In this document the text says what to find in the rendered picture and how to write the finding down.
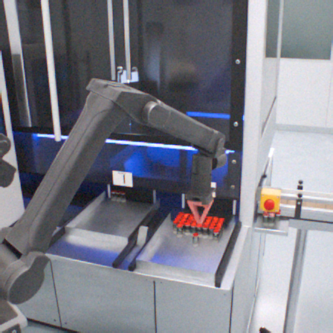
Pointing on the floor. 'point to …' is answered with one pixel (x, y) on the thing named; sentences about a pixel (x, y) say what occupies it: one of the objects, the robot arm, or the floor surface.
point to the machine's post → (250, 152)
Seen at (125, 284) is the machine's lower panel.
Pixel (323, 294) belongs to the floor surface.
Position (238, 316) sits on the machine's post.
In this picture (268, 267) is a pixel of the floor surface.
